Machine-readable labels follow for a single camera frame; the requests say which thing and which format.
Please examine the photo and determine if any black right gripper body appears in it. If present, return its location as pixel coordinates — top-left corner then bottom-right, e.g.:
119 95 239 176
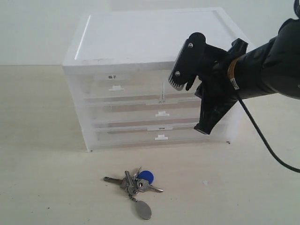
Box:
195 38 248 110

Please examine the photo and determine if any key bunch with blue tag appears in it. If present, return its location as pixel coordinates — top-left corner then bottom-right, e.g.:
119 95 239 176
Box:
103 167 164 220

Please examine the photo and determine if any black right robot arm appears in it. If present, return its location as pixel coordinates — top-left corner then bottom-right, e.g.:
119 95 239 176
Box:
194 18 300 135

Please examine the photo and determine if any white plastic drawer cabinet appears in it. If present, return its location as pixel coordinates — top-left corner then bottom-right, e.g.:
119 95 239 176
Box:
62 7 248 152

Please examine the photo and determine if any clear middle wide drawer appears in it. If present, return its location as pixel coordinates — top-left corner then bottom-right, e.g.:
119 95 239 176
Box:
87 99 201 128

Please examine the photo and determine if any clear wide drawer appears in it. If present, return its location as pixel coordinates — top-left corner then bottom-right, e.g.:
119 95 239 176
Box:
86 123 230 150
87 99 201 128

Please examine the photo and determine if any clear bottom wide drawer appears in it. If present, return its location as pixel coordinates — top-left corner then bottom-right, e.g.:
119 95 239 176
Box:
86 123 230 150

